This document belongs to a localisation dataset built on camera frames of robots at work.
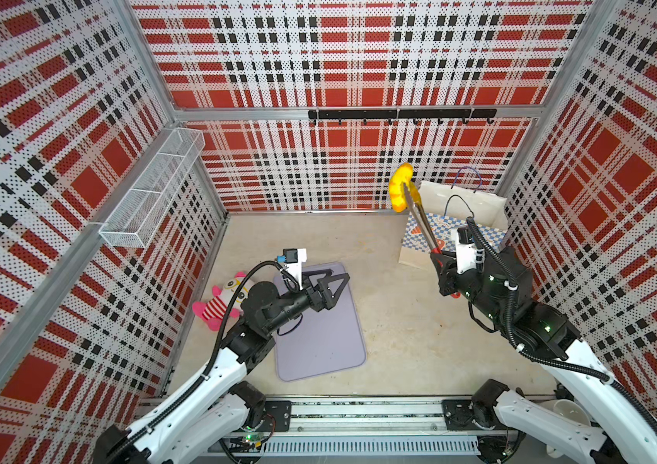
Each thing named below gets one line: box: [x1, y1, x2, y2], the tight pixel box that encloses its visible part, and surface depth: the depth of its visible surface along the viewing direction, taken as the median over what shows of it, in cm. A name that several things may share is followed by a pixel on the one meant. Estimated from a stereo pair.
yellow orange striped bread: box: [388, 162, 423, 213], surface depth 72 cm
